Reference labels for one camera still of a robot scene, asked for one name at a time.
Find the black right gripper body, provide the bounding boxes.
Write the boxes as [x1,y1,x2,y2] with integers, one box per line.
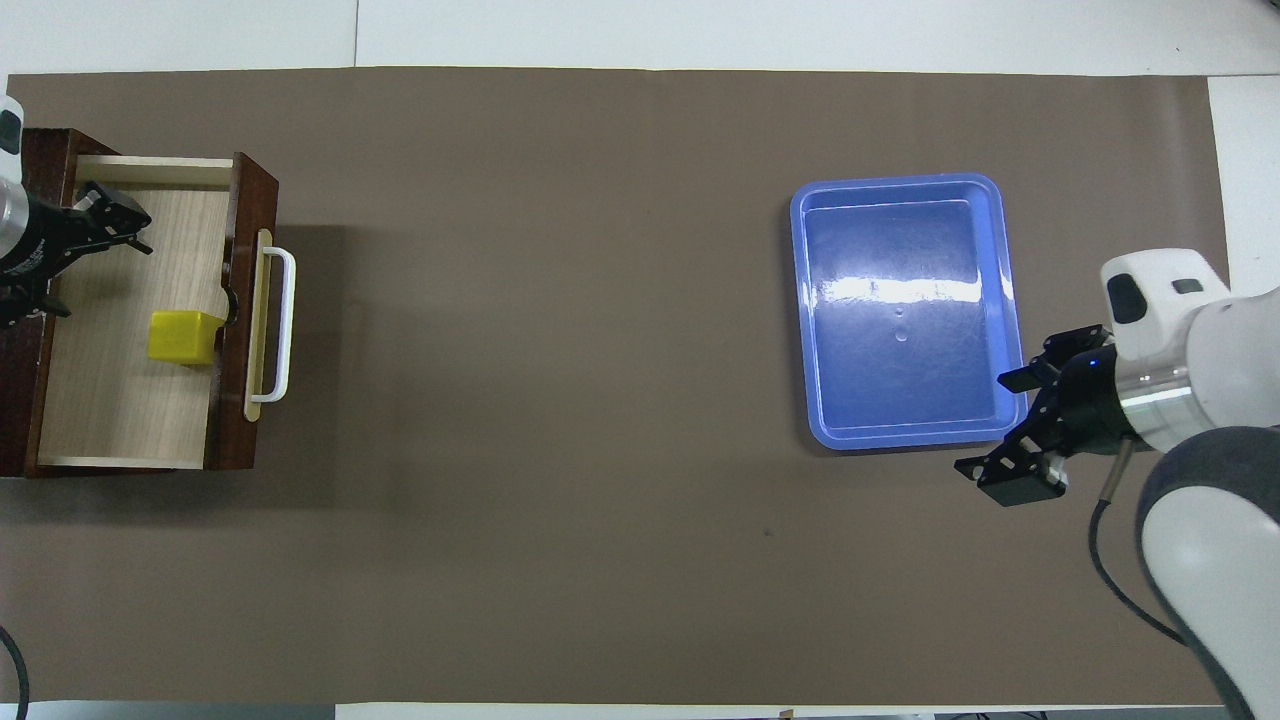
[1040,325,1127,457]

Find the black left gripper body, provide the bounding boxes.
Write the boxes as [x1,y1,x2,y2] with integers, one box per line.
[0,198,97,292]

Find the yellow cube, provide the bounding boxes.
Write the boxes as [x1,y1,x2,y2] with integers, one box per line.
[148,310,227,367]

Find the dark wooden drawer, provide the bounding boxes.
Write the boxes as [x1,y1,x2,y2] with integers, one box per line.
[35,152,280,471]

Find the white drawer handle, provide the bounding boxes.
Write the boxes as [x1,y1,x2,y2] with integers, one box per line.
[261,246,298,404]

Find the dark wooden drawer cabinet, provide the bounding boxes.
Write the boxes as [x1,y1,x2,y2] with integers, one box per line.
[0,128,116,479]

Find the blue plastic tray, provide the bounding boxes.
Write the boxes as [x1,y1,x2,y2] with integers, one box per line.
[790,173,1029,452]

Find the brown paper table mat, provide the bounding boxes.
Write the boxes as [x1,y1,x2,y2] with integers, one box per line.
[0,67,1246,706]

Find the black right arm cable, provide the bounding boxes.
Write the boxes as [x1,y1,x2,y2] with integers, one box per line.
[1087,440,1193,647]

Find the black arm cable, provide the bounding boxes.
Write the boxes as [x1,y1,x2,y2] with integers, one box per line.
[1087,440,1193,647]
[0,625,31,720]

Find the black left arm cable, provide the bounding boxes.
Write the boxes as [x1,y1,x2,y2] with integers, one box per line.
[0,625,31,720]

